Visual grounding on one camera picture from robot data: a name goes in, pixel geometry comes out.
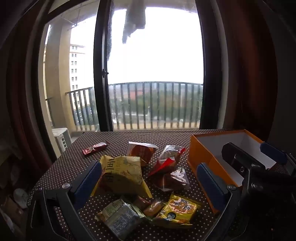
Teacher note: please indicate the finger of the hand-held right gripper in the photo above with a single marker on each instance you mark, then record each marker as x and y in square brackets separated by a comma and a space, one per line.
[235, 155]
[272, 151]

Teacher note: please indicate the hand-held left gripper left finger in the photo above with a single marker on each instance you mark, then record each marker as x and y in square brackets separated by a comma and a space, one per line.
[89, 183]

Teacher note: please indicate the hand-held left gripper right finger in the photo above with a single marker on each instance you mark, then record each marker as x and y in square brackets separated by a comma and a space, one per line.
[210, 185]

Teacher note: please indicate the orange cardboard box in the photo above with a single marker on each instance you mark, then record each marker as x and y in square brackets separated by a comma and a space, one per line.
[203, 150]

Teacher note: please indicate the clear brown snack packet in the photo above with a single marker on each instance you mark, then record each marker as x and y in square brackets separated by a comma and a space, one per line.
[175, 179]

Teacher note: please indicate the large yellow chip bag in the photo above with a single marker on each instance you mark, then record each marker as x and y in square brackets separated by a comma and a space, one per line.
[124, 176]

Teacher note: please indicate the red clear bread packet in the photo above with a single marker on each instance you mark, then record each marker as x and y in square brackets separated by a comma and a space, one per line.
[168, 157]

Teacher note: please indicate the brown polka dot tablecloth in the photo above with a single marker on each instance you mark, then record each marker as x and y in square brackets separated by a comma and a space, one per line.
[69, 166]

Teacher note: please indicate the red snack bar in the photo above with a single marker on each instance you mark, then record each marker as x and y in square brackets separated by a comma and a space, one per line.
[94, 148]

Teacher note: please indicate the yellow cartoon snack packet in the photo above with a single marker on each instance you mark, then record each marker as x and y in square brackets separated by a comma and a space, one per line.
[178, 210]

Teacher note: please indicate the grey green snack packet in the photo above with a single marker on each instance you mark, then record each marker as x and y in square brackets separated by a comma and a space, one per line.
[120, 219]

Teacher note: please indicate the white air conditioner unit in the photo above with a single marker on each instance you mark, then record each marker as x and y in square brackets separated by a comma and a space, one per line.
[61, 139]

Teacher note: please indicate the small brown snack packet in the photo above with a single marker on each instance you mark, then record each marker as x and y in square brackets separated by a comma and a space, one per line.
[141, 202]

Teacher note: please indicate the white orange snack packet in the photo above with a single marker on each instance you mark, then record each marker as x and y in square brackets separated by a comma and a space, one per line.
[141, 151]

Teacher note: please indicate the small orange snack packet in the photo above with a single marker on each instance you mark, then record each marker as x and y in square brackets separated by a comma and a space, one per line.
[153, 208]

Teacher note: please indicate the dark red curtain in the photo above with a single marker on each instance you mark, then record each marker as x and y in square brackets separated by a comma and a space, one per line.
[242, 69]
[18, 92]

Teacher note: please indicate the balcony railing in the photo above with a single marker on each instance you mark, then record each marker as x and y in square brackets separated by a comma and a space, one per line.
[150, 82]

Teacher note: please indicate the pale apartment building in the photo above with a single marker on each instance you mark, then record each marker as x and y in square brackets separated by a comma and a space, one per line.
[77, 64]

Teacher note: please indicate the hanging grey cloth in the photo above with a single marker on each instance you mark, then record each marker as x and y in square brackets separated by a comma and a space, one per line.
[134, 18]

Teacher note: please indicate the black window frame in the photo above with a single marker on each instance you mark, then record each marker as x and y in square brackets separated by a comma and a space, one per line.
[101, 104]

